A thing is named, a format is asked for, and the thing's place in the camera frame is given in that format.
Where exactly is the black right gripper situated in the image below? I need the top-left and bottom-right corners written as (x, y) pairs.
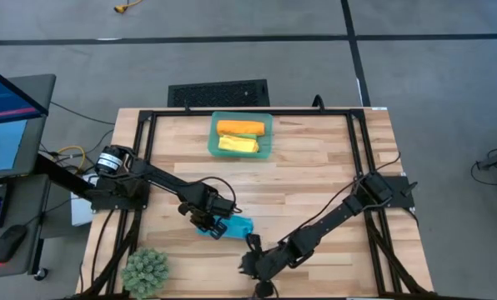
top-left (238, 247), bottom-right (294, 297)

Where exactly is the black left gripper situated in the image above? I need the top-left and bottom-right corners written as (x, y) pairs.
top-left (179, 186), bottom-right (228, 241)

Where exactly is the blue microfiber towel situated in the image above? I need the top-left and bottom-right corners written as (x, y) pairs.
top-left (196, 215), bottom-right (254, 240)

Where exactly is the yellow microfiber towel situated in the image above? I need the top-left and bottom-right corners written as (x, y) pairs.
top-left (218, 134), bottom-right (260, 154)

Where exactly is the orange microfiber towel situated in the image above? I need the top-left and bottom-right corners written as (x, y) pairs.
top-left (216, 119), bottom-right (266, 138)

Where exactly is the teal translucent plastic basket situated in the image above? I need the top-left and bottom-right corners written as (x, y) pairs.
top-left (207, 111), bottom-right (274, 160)

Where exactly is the small artificial green plant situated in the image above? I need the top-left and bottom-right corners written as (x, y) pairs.
top-left (121, 247), bottom-right (171, 300)

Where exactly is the white box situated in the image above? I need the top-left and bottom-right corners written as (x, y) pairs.
top-left (70, 172), bottom-right (102, 228)

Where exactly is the black perforated computer case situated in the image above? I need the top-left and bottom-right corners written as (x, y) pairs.
top-left (167, 78), bottom-right (271, 108)

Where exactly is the grey desk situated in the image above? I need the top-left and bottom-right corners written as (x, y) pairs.
top-left (0, 73), bottom-right (58, 280)

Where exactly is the black computer mouse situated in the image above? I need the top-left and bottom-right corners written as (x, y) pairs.
top-left (0, 224), bottom-right (28, 265)

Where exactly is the yellow extension plug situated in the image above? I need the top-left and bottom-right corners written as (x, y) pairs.
top-left (113, 0), bottom-right (143, 13)

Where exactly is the computer monitor with blue screen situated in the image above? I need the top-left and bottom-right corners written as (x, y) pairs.
top-left (0, 61), bottom-right (50, 181)

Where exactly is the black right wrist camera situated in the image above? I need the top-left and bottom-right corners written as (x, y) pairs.
top-left (246, 233), bottom-right (263, 252)

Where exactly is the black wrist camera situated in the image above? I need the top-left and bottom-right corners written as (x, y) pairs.
top-left (213, 195), bottom-right (238, 215)
top-left (246, 233), bottom-right (263, 252)

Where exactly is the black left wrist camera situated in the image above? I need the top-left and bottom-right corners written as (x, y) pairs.
top-left (213, 195), bottom-right (238, 215)

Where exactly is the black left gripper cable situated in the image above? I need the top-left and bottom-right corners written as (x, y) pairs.
top-left (198, 176), bottom-right (238, 209)

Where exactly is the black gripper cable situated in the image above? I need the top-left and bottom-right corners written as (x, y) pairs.
top-left (279, 177), bottom-right (360, 245)
top-left (198, 176), bottom-right (238, 209)

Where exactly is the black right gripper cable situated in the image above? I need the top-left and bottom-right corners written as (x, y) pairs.
top-left (279, 177), bottom-right (360, 245)

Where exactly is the black aluminium table frame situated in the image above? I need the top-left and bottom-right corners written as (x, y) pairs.
top-left (79, 106), bottom-right (435, 300)

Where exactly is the yellow cable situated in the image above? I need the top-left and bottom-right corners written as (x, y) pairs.
top-left (56, 144), bottom-right (87, 172)

